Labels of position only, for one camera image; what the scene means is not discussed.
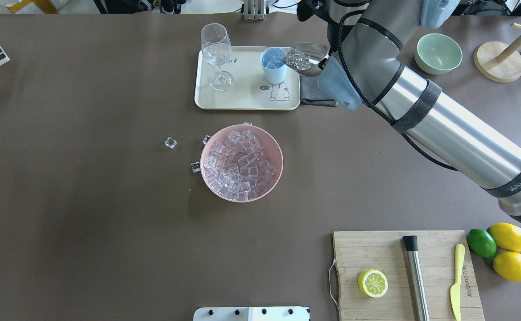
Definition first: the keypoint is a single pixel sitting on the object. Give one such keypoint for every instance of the loose ice cube far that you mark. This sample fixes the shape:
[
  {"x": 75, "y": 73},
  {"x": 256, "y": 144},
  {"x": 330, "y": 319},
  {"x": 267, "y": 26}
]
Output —
[{"x": 170, "y": 142}]

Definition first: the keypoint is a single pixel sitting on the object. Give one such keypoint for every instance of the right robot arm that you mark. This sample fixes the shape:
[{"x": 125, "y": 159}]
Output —
[{"x": 366, "y": 37}]

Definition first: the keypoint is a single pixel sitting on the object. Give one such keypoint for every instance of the yellow plastic knife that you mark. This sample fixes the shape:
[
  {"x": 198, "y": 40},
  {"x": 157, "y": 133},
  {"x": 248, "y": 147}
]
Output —
[{"x": 456, "y": 287}]

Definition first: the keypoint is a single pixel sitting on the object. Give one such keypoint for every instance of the grey folded cloth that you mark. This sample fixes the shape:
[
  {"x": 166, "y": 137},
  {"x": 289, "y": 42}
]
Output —
[{"x": 311, "y": 94}]

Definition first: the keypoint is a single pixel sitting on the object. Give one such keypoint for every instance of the bamboo cutting board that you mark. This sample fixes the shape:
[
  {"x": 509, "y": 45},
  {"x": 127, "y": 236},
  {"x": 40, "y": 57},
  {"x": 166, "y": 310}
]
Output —
[{"x": 358, "y": 251}]

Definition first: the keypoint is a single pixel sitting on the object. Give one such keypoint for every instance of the pink bowl of ice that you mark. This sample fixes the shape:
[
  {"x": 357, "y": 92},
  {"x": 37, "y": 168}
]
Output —
[{"x": 241, "y": 163}]

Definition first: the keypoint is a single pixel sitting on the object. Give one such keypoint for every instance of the loose ice cube near bowl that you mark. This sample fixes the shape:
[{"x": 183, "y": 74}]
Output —
[{"x": 195, "y": 167}]

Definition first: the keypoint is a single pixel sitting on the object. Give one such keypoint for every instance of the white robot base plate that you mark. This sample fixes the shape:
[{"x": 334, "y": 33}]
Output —
[{"x": 255, "y": 313}]

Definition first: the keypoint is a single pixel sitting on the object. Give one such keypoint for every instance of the yellow lemon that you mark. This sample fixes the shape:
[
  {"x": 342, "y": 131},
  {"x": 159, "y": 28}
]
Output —
[
  {"x": 507, "y": 264},
  {"x": 507, "y": 236}
]

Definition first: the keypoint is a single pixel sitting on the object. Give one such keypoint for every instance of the cream rabbit tray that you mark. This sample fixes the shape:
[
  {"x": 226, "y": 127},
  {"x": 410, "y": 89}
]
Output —
[{"x": 251, "y": 90}]

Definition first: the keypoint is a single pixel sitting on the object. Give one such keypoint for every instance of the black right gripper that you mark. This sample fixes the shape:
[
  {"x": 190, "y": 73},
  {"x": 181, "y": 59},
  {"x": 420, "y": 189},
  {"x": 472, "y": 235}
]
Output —
[{"x": 310, "y": 12}]

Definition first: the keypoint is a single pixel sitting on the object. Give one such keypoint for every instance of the steel muddler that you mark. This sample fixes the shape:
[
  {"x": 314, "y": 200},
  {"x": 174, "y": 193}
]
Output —
[{"x": 418, "y": 289}]

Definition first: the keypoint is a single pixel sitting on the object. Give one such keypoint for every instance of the light blue cup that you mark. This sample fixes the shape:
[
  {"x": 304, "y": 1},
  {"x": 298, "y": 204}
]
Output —
[{"x": 273, "y": 68}]

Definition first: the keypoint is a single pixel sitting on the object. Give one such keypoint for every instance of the upper yellow lemon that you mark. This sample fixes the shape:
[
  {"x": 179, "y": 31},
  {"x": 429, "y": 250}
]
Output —
[{"x": 507, "y": 236}]

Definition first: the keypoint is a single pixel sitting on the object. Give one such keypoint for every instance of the green lime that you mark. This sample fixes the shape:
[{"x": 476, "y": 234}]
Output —
[{"x": 481, "y": 243}]

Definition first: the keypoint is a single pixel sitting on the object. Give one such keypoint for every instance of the lower yellow lemon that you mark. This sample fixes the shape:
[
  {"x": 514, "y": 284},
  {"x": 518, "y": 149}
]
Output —
[{"x": 507, "y": 264}]

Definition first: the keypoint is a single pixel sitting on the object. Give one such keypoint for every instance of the green bowl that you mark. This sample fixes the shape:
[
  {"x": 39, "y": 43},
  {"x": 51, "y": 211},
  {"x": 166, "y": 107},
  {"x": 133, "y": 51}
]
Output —
[{"x": 437, "y": 54}]

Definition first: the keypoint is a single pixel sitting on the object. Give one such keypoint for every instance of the metal ice scoop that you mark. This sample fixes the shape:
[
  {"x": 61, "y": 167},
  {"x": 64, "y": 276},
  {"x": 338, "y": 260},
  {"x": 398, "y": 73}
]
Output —
[{"x": 307, "y": 59}]

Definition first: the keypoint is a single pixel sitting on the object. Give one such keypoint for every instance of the clear wine glass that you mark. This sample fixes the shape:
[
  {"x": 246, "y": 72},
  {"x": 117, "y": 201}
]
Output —
[{"x": 216, "y": 49}]

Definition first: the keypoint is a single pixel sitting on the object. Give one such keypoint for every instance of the half lemon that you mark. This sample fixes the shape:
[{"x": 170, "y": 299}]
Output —
[{"x": 373, "y": 283}]

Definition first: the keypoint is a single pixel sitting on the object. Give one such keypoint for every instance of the wooden cup stand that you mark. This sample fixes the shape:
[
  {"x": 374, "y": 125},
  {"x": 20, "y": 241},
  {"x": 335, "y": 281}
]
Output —
[{"x": 498, "y": 61}]

